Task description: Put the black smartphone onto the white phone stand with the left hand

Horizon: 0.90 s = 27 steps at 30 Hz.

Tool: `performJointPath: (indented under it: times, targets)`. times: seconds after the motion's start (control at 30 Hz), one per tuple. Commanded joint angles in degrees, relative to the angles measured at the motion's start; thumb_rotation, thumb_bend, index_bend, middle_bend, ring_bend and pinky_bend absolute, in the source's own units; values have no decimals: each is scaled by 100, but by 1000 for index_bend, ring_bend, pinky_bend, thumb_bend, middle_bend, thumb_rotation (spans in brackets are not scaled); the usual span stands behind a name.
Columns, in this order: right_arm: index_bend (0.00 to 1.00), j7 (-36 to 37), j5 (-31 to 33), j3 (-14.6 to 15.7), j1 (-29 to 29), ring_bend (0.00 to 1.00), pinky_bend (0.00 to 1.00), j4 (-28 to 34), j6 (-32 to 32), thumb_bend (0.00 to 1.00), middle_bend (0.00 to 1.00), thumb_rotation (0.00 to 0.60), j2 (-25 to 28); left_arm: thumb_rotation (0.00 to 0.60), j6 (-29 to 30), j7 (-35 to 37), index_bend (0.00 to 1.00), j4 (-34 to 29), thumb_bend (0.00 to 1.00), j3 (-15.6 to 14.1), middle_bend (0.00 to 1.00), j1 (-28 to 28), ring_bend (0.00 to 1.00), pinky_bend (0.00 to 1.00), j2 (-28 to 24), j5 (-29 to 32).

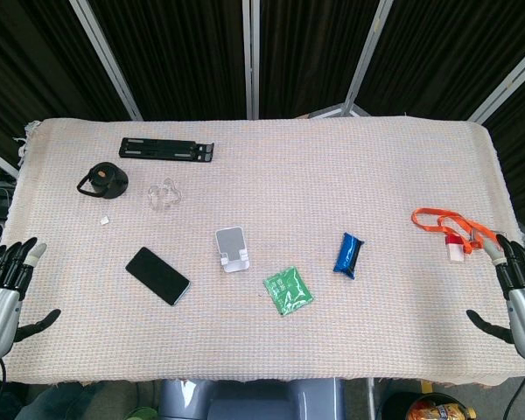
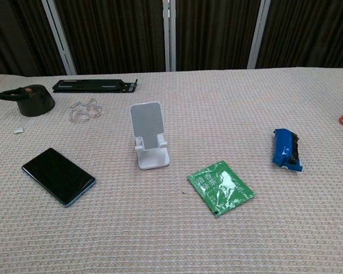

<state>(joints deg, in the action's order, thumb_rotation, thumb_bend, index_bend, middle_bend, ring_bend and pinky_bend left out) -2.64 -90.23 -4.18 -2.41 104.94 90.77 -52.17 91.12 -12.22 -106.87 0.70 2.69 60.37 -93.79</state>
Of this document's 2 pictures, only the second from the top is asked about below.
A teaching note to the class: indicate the black smartphone with blue edge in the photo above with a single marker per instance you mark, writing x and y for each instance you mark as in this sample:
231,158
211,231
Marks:
58,175

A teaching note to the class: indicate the white phone stand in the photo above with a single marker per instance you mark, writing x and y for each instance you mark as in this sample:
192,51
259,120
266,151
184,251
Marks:
148,134

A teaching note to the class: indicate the black metal bracket plate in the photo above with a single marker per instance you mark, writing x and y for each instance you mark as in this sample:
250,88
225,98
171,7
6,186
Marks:
94,85

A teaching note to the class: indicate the green tea sachet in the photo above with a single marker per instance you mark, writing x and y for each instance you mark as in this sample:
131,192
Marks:
220,188

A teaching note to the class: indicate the clear plastic holder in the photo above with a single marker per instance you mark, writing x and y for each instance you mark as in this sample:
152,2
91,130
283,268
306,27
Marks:
84,112

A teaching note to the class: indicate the blue snack wrapper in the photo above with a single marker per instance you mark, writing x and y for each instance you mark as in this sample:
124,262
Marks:
284,148

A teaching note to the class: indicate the dark green lidded pot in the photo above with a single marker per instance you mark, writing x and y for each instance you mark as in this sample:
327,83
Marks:
34,101

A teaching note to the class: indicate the small pale paper scrap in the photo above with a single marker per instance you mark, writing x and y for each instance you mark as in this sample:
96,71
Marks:
18,130

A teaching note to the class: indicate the white metal frame post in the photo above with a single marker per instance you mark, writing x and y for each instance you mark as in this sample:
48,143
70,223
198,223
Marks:
258,32
168,34
60,35

